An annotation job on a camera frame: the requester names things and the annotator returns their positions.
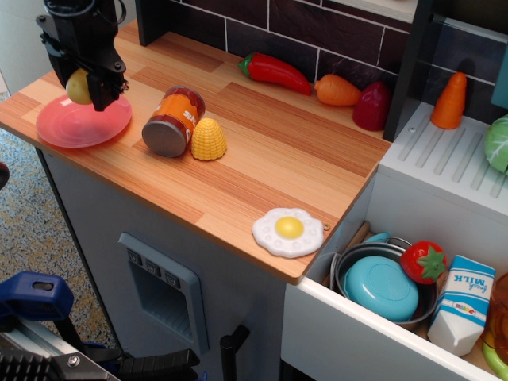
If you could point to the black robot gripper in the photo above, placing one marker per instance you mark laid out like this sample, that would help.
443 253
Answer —
80 34

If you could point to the yellow toy potato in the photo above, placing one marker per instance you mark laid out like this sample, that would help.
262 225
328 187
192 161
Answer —
77 88

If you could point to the pink plastic plate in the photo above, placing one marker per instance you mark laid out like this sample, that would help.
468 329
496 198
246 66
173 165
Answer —
66 124

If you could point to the orange toy soup can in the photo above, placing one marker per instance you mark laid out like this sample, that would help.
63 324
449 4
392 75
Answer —
170 128

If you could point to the yellow toy corn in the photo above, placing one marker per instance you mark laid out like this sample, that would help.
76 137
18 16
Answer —
208 142

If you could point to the red toy chili pepper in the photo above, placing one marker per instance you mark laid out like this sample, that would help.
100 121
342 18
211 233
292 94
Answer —
265 68

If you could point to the blue clamp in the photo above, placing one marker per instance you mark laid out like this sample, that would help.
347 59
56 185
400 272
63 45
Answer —
36 297

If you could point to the grey toy water dispenser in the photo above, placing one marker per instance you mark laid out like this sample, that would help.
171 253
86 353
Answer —
170 295

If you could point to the white toy fried egg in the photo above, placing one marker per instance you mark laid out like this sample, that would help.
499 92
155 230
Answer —
289 233

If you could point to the dark red toy pepper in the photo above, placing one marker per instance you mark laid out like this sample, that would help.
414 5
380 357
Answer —
372 109

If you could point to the blue plastic bowl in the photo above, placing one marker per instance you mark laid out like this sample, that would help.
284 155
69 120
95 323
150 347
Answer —
380 285

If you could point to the orange toy carrot upright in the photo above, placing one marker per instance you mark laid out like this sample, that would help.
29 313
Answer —
449 109

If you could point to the red toy strawberry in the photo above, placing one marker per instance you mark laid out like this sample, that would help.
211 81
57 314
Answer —
424 262

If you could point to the green toy cabbage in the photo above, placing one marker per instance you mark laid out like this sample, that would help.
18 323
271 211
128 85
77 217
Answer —
495 145

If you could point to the white toy milk carton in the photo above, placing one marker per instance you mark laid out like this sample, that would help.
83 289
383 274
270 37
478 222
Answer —
462 306

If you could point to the orange translucent toy bottle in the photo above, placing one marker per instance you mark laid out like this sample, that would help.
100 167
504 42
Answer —
495 333

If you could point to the black cabinet door handle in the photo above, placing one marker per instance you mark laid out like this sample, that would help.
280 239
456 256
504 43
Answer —
229 346

